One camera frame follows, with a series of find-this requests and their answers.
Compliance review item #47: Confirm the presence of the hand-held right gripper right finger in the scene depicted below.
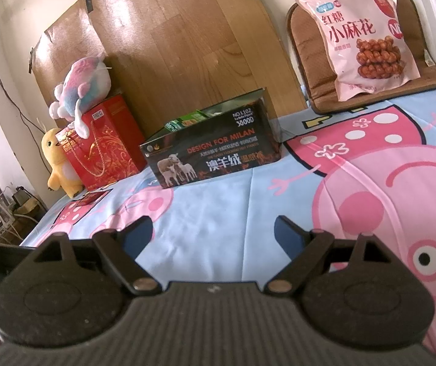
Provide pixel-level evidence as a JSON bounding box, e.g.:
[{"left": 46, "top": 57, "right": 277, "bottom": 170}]
[{"left": 264, "top": 215, "right": 394, "bottom": 295}]

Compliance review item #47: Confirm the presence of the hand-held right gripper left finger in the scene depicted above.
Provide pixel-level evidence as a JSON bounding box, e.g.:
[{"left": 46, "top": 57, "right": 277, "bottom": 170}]
[{"left": 31, "top": 215, "right": 161, "bottom": 296}]

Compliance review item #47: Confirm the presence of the black sheep print box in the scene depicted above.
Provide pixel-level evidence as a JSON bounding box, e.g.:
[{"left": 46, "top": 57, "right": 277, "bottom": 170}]
[{"left": 139, "top": 88, "right": 283, "bottom": 190}]

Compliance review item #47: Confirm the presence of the bright green snack packet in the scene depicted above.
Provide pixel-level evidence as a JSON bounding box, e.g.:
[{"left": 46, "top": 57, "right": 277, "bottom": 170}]
[{"left": 165, "top": 111, "right": 208, "bottom": 132}]

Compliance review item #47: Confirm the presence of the small red packet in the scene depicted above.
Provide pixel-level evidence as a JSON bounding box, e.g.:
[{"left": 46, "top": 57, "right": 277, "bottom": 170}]
[{"left": 74, "top": 192, "right": 103, "bottom": 209}]

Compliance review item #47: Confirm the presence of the pig print bedsheet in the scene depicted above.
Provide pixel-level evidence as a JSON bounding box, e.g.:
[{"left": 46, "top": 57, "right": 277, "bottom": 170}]
[{"left": 19, "top": 83, "right": 436, "bottom": 366}]

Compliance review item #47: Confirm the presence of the red gift bag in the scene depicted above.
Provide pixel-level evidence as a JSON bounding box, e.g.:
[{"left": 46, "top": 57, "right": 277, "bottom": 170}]
[{"left": 56, "top": 95, "right": 148, "bottom": 191}]

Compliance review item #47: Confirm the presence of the yellow plush toy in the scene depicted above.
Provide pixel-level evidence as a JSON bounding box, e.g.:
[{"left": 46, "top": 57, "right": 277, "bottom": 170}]
[{"left": 41, "top": 127, "right": 86, "bottom": 199}]

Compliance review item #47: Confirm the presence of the pink and blue plush toy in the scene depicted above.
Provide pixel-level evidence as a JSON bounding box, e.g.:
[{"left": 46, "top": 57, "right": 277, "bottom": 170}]
[{"left": 49, "top": 52, "right": 112, "bottom": 138}]

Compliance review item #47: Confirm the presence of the brown seat cushion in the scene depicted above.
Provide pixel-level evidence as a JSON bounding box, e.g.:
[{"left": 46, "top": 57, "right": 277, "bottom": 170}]
[{"left": 286, "top": 0, "right": 436, "bottom": 115}]

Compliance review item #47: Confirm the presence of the wooden board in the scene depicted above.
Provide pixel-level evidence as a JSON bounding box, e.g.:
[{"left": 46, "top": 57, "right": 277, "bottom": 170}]
[{"left": 27, "top": 0, "right": 310, "bottom": 138}]

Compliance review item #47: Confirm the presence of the pink snack bag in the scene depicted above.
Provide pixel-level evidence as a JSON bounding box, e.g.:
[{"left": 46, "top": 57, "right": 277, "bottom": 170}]
[{"left": 293, "top": 0, "right": 423, "bottom": 102}]

